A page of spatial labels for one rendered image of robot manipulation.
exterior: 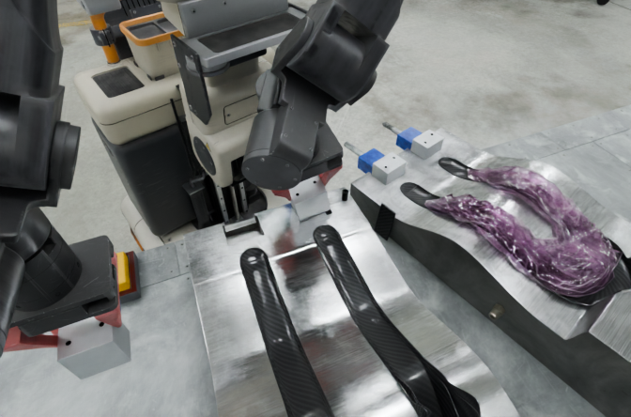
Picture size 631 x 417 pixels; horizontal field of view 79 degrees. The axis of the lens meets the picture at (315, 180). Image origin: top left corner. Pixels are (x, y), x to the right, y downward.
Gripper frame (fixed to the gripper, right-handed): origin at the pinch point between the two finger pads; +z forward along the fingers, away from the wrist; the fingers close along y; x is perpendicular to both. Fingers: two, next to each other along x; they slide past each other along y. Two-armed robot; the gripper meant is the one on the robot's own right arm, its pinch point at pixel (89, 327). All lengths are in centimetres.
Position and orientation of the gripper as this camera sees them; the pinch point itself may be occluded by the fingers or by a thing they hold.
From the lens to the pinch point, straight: 47.7
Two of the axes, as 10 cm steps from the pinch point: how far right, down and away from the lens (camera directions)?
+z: 0.0, 7.1, 7.0
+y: 9.2, -2.7, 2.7
